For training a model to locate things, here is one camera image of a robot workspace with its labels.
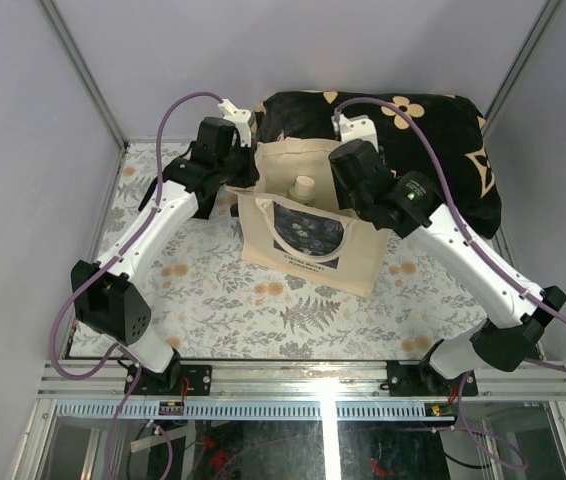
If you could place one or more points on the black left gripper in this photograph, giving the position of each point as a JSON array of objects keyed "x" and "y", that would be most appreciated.
[{"x": 250, "y": 173}]

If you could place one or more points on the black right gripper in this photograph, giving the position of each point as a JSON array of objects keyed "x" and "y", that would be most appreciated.
[{"x": 343, "y": 197}]

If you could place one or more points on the green bottle cream cap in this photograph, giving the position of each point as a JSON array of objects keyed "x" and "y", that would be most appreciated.
[{"x": 302, "y": 191}]

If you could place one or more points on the beige canvas tote bag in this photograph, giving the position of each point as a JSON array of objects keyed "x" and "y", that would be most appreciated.
[{"x": 319, "y": 243}]

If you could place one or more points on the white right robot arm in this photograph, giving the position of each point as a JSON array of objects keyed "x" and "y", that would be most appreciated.
[{"x": 517, "y": 310}]

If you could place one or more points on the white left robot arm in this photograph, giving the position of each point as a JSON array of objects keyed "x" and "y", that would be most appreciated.
[{"x": 108, "y": 299}]

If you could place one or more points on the black floral plush pillow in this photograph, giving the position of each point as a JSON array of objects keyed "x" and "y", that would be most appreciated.
[{"x": 452, "y": 125}]

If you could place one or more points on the floral table cloth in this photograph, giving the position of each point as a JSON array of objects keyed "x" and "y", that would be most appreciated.
[{"x": 208, "y": 302}]

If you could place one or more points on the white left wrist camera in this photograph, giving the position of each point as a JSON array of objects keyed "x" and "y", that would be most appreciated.
[{"x": 242, "y": 119}]

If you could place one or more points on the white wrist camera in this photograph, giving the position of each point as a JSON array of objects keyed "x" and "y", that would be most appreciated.
[
  {"x": 242, "y": 119},
  {"x": 360, "y": 127}
]

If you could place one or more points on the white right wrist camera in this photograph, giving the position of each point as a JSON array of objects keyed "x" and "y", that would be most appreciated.
[{"x": 360, "y": 127}]

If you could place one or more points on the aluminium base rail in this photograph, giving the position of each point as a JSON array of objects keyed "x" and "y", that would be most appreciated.
[{"x": 253, "y": 390}]

